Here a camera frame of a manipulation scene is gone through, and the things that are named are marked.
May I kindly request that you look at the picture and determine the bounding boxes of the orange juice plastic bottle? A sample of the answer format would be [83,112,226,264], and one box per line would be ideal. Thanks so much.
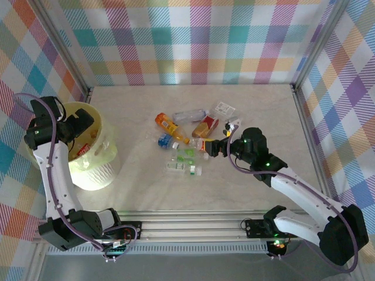
[154,112,191,145]

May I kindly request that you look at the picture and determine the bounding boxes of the red gold tea bottle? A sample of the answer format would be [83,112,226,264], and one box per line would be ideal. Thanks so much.
[191,114,220,139]

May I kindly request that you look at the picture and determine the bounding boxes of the blue label plastic bottle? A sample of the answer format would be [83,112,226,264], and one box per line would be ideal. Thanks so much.
[157,132,180,150]

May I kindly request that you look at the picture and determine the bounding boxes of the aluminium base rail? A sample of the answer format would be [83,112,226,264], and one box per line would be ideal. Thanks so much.
[32,209,323,243]

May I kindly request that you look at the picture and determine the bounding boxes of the grey slotted cable duct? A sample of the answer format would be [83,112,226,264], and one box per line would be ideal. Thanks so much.
[46,244,270,256]

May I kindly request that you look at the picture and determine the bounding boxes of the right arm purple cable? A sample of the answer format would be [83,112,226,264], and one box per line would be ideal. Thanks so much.
[227,125,359,275]

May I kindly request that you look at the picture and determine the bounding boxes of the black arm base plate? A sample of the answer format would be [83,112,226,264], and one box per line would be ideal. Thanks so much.
[117,221,143,239]
[244,218,266,238]

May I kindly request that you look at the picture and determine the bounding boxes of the white ribbed plastic bin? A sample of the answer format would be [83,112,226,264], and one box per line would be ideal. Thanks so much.
[69,157,122,191]

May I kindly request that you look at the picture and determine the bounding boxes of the aluminium frame post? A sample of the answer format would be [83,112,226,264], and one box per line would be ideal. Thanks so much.
[291,0,352,91]
[33,0,94,102]

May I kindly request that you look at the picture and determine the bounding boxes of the black controller board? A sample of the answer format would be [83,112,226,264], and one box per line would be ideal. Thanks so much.
[101,242,129,259]
[268,239,287,253]

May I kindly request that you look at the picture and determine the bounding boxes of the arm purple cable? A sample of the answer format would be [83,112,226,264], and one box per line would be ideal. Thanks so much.
[227,125,359,275]
[13,92,138,261]

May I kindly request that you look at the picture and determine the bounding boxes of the red label orange-cap bottle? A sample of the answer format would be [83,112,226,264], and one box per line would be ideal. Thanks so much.
[189,138,209,152]

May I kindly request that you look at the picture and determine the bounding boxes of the clear bluish plastic bottle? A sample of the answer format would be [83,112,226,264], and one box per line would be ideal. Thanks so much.
[172,108,210,123]

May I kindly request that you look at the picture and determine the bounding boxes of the aluminium frame floor rail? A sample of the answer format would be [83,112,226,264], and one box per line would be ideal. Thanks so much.
[291,84,340,205]

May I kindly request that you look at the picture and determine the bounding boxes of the clear bottle green print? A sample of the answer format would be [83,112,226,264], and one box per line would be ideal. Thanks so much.
[165,162,188,176]

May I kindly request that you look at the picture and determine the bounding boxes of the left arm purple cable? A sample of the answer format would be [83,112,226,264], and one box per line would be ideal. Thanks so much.
[13,92,138,261]

